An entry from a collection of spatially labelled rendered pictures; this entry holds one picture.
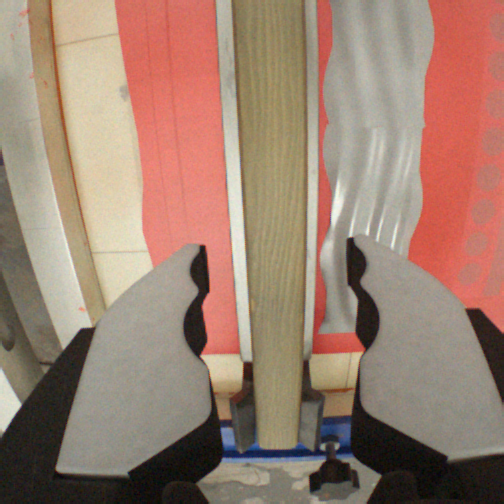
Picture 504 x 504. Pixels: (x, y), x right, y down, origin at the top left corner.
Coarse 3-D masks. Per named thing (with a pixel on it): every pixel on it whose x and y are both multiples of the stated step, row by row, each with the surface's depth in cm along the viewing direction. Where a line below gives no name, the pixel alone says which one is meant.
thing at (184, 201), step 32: (320, 128) 27; (448, 128) 26; (160, 160) 28; (192, 160) 28; (320, 160) 28; (448, 160) 28; (160, 192) 29; (192, 192) 29; (224, 192) 29; (320, 192) 29; (448, 192) 29; (160, 224) 31; (192, 224) 31; (224, 224) 31; (320, 224) 30; (448, 224) 30; (160, 256) 32; (224, 256) 32; (416, 256) 32; (448, 256) 31; (224, 288) 33; (320, 288) 33; (448, 288) 33; (224, 320) 35; (320, 320) 35; (224, 352) 37; (320, 352) 37; (352, 352) 37
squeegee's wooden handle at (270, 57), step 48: (240, 0) 14; (288, 0) 14; (240, 48) 15; (288, 48) 15; (240, 96) 16; (288, 96) 16; (240, 144) 18; (288, 144) 17; (288, 192) 18; (288, 240) 19; (288, 288) 21; (288, 336) 22; (288, 384) 24; (288, 432) 26
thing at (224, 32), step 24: (216, 0) 20; (312, 0) 19; (216, 24) 20; (312, 24) 20; (312, 48) 21; (312, 72) 21; (312, 96) 22; (312, 120) 23; (312, 144) 23; (312, 168) 24; (240, 192) 25; (312, 192) 25; (240, 216) 26; (312, 216) 26; (240, 240) 27; (312, 240) 27; (240, 264) 27; (312, 264) 27; (240, 288) 28; (312, 288) 28; (240, 312) 29; (312, 312) 29; (240, 336) 31; (312, 336) 30
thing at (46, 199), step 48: (0, 0) 19; (48, 0) 22; (0, 48) 21; (48, 48) 23; (0, 96) 22; (48, 96) 24; (0, 144) 24; (48, 144) 24; (48, 192) 26; (48, 240) 27; (48, 288) 30; (96, 288) 33
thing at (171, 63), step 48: (144, 0) 23; (192, 0) 23; (432, 0) 22; (480, 0) 22; (144, 48) 24; (192, 48) 24; (480, 48) 23; (144, 96) 26; (192, 96) 26; (432, 96) 25; (480, 96) 25
